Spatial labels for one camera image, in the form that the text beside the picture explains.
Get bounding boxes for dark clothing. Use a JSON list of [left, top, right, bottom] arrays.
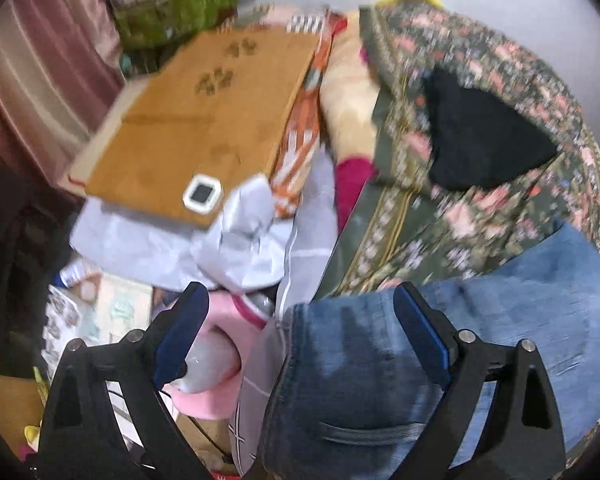
[[0, 167, 88, 376]]

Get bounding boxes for green storage bag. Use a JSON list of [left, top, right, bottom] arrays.
[[111, 0, 238, 51]]

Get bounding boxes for floral blanket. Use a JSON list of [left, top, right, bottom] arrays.
[[312, 0, 600, 461]]

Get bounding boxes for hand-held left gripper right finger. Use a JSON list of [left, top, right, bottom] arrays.
[[393, 281, 567, 480]]

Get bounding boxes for striped cloth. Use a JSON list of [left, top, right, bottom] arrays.
[[287, 10, 328, 36]]

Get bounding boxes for lavender cloth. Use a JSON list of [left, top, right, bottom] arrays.
[[70, 175, 293, 293]]

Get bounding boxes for blue jeans pants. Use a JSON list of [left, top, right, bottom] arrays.
[[257, 220, 600, 480]]

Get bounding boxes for wooden lap desk board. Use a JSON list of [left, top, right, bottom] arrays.
[[69, 27, 317, 231]]

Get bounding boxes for magenta cloth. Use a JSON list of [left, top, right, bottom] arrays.
[[335, 156, 378, 221]]

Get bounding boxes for pink cloth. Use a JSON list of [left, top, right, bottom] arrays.
[[172, 292, 268, 421]]

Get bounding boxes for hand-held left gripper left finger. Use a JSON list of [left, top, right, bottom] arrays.
[[39, 281, 216, 480]]

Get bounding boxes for printed paper box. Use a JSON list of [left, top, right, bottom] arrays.
[[42, 272, 156, 376]]

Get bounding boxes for black cloth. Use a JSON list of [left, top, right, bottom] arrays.
[[422, 67, 561, 192]]

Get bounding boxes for small white clock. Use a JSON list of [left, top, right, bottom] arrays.
[[182, 174, 224, 216]]

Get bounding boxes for orange white patterned box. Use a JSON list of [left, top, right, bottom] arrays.
[[267, 10, 348, 218]]

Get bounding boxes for striped pink curtain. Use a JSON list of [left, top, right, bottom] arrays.
[[0, 0, 126, 171]]

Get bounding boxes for cream yellow cloth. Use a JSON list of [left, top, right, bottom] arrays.
[[320, 10, 383, 158]]

